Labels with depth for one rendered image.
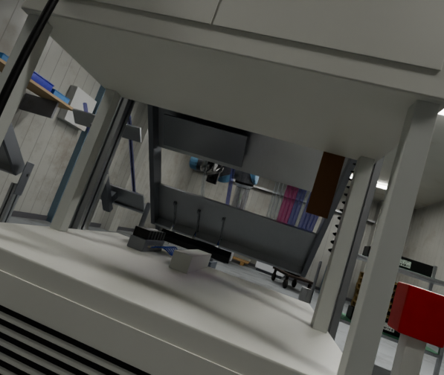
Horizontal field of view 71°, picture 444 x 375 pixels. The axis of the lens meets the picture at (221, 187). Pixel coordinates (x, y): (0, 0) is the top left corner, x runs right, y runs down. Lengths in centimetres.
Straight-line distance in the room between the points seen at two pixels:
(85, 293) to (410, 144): 48
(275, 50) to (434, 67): 21
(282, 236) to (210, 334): 87
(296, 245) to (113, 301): 93
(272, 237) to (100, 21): 97
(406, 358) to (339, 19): 107
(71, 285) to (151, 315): 12
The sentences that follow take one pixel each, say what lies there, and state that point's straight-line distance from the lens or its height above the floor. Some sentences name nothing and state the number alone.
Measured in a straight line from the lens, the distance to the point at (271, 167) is 110.
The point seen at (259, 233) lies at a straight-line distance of 129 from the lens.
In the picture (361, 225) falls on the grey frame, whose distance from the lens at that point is 86.
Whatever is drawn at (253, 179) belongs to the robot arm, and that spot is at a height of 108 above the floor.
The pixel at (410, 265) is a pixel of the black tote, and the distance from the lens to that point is 348.
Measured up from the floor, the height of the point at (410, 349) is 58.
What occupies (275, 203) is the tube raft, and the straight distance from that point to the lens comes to 119.
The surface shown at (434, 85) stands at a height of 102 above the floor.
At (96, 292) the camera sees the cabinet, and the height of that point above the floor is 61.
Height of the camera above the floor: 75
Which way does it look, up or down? 7 degrees up
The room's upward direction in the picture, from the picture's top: 19 degrees clockwise
